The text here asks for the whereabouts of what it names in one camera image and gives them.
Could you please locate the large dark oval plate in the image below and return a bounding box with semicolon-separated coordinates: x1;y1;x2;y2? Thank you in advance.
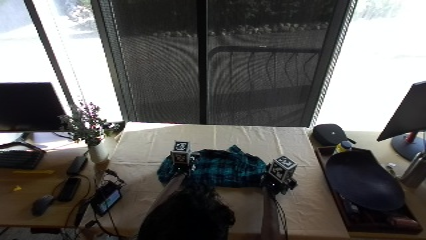
325;147;406;213

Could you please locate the purple flower plant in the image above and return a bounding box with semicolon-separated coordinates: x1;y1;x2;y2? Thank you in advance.
57;101;126;147

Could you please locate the black computer monitor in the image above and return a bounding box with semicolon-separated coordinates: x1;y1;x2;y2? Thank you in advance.
0;81;72;133

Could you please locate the white vase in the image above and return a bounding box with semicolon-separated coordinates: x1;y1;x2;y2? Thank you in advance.
86;138;110;164

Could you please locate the left white marker cube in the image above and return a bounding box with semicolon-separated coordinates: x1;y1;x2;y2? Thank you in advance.
170;140;193;166

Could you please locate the person's right hand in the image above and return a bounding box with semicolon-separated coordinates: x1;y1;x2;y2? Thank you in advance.
261;171;299;197

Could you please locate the yellow pencil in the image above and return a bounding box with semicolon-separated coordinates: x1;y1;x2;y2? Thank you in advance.
12;169;56;176

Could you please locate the yellow capped bottle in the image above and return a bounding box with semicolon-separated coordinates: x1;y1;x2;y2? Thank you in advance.
333;140;354;155

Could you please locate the white marker cube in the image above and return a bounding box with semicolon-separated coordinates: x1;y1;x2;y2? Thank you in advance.
170;140;193;166
267;155;298;184

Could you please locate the dark wooden tray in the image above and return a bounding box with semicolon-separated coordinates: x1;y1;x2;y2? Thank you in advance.
313;145;424;235

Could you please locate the beige tablecloth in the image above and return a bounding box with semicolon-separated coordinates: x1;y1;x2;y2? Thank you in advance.
90;121;351;240

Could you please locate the right white marker cube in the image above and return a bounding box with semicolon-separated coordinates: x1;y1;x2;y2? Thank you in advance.
267;155;298;184

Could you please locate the teal black plaid cloth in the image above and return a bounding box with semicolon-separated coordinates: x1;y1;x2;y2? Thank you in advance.
155;144;269;189

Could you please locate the black smartphone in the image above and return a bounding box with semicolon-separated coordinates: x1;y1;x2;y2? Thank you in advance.
56;176;82;203

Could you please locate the dark mesh window screen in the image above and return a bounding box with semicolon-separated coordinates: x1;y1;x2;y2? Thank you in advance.
89;0;359;128

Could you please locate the person's head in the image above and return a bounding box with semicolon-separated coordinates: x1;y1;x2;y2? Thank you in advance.
137;186;237;240

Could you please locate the dark computer mouse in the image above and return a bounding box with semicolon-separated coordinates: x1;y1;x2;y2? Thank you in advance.
30;194;56;217

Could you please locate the round grey monitor base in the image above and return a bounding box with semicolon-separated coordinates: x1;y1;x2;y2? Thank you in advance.
390;131;426;162

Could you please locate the black keyboard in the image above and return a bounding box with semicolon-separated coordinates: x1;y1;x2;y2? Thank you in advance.
0;148;45;171

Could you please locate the black cable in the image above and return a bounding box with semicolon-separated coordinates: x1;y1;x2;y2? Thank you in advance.
270;196;290;240

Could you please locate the dark tilted monitor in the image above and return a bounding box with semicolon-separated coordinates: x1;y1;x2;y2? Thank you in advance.
375;80;426;142

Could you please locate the black zip pouch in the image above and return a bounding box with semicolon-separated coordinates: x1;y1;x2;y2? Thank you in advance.
311;123;356;147

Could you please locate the black remote control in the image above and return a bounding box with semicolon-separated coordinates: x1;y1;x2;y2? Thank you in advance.
65;155;89;177

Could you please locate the person's left hand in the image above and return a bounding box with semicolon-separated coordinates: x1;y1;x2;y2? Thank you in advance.
170;151;202;178

